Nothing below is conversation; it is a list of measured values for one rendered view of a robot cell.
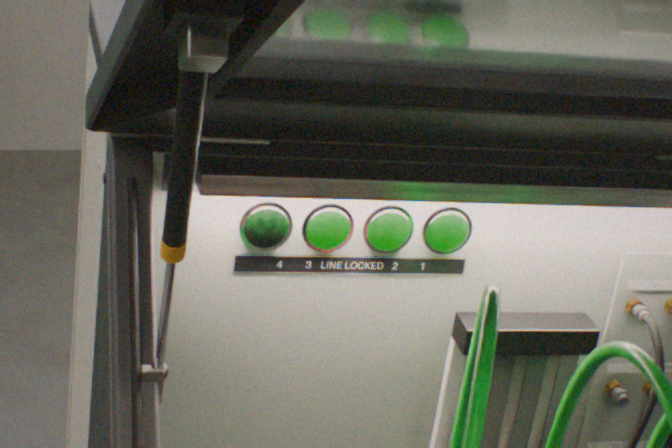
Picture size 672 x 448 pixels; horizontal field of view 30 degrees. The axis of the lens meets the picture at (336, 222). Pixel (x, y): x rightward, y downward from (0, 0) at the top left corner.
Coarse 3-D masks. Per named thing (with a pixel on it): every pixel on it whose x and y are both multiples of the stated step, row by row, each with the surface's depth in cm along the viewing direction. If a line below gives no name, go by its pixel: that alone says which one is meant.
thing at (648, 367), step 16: (592, 352) 114; (608, 352) 111; (624, 352) 108; (640, 352) 106; (592, 368) 115; (640, 368) 105; (656, 368) 104; (576, 384) 117; (656, 384) 103; (576, 400) 119; (560, 416) 120; (560, 432) 121
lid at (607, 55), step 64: (128, 0) 80; (192, 0) 73; (256, 0) 76; (320, 0) 76; (384, 0) 76; (448, 0) 76; (512, 0) 76; (576, 0) 76; (640, 0) 76; (128, 64) 102; (192, 64) 75; (256, 64) 94; (320, 64) 94; (384, 64) 94; (448, 64) 94; (512, 64) 94; (576, 64) 94; (640, 64) 94; (128, 128) 112; (256, 128) 112; (320, 128) 112; (384, 128) 112; (448, 128) 112; (512, 128) 112; (576, 128) 113; (640, 128) 113
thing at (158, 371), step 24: (192, 72) 79; (192, 96) 81; (192, 120) 83; (192, 144) 85; (192, 168) 87; (168, 192) 89; (192, 192) 89; (168, 216) 90; (168, 240) 92; (168, 264) 95; (168, 288) 97; (168, 312) 100
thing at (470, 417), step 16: (496, 288) 104; (480, 304) 113; (496, 304) 101; (480, 320) 114; (496, 320) 99; (480, 336) 97; (496, 336) 97; (480, 352) 96; (480, 368) 94; (464, 384) 121; (480, 384) 93; (464, 400) 122; (480, 400) 92; (464, 416) 123; (480, 416) 92; (464, 432) 91; (480, 432) 91
